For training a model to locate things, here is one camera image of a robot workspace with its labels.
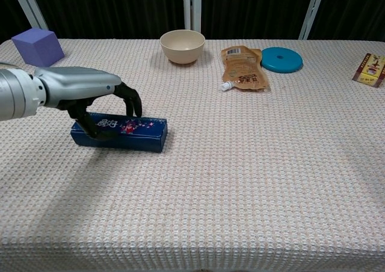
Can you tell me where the purple foam cube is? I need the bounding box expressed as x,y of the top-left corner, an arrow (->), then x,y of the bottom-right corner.
11,28 -> 66,67

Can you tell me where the teal round disc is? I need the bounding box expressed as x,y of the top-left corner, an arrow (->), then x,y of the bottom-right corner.
260,46 -> 304,73

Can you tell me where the beige bowl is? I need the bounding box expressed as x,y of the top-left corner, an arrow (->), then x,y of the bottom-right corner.
159,29 -> 206,65

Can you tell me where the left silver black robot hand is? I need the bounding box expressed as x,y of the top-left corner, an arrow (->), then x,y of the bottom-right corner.
33,66 -> 143,141

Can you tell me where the blue rectangular box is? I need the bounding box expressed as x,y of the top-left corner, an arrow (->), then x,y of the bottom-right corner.
70,112 -> 168,153

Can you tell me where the small yellow red carton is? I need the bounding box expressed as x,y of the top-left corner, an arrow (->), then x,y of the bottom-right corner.
352,52 -> 385,88

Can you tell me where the brown spout pouch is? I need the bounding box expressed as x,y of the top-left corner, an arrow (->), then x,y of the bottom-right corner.
221,45 -> 271,92

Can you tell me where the black curtain panel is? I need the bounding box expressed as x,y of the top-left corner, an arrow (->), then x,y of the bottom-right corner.
309,0 -> 385,41
0,0 -> 31,44
200,0 -> 315,40
28,0 -> 185,40

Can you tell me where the white partition post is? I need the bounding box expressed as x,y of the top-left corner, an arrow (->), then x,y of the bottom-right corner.
8,0 -> 49,31
182,0 -> 202,31
298,0 -> 328,40

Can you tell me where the beige woven tablecloth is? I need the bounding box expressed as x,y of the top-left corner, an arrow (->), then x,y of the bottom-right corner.
0,38 -> 385,272

